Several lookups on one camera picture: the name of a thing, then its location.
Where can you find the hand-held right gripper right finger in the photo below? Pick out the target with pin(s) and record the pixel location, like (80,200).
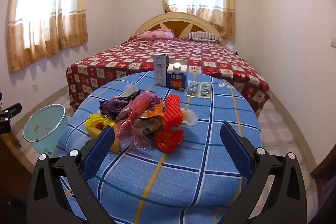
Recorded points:
(236,150)

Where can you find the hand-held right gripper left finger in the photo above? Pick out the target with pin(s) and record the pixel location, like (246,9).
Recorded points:
(99,153)

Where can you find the yellow plastic bag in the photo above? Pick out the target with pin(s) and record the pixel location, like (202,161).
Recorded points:
(97,121)

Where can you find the pale pink plastic bag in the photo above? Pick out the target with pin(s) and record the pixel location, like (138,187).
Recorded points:
(131,134)

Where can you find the purple wrapper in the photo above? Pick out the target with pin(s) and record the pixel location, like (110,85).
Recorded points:
(115,107)

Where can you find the clear plastic bag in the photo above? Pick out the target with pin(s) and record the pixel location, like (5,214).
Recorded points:
(130,88)
(189,117)

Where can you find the light blue bin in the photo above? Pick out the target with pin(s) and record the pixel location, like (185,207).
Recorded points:
(44,124)

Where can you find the orange and blue snack wrapper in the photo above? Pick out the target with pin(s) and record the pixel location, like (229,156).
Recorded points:
(151,116)

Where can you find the magenta plastic bag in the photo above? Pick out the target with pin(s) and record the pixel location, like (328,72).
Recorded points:
(141,103)

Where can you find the red wrapper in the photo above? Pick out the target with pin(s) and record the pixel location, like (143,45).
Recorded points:
(168,141)

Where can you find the orange foam net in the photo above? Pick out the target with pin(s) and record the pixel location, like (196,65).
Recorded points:
(173,111)

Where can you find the clear plastic packet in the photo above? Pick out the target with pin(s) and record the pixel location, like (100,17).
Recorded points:
(192,88)
(204,89)

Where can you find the blue checked tablecloth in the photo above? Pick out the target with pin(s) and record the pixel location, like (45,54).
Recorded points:
(162,182)

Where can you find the wooden cabinet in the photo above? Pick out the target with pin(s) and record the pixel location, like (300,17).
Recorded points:
(10,161)

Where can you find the blue carton with white cap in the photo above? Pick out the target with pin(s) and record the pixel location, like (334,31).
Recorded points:
(176,79)

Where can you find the bed with red patterned cover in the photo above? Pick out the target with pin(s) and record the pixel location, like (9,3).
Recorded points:
(126,56)

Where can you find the grey milk carton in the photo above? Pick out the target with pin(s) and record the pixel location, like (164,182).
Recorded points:
(160,71)

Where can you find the striped pillow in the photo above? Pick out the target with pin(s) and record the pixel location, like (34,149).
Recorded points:
(204,35)

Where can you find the pink pillow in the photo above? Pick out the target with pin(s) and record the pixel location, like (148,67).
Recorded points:
(157,34)

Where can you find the large beige curtain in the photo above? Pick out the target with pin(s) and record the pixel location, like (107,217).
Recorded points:
(47,29)

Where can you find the cream wooden bed headboard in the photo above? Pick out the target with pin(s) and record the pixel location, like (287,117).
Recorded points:
(181,18)

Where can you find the white wall switch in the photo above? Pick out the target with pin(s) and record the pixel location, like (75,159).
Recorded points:
(333,43)

